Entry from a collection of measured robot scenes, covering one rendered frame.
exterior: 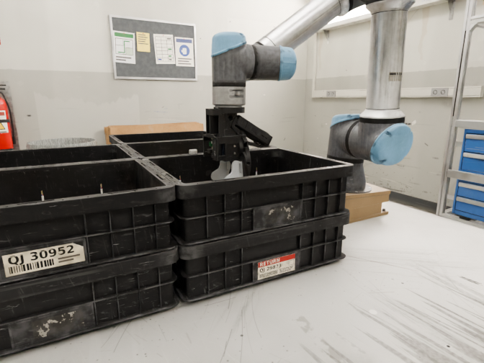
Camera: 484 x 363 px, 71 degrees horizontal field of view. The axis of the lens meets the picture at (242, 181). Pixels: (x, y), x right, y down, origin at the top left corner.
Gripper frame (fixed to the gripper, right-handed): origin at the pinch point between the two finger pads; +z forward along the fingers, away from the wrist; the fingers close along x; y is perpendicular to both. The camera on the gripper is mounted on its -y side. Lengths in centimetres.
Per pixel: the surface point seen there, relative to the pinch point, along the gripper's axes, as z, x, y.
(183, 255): 4.6, 16.6, 21.2
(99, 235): -1.5, 15.1, 34.1
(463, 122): -7, -40, -191
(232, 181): -7.8, 18.0, 11.9
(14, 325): 9.8, 14.7, 46.5
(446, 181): 32, -45, -191
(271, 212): -0.5, 18.1, 3.2
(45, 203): -7.9, 15.7, 40.6
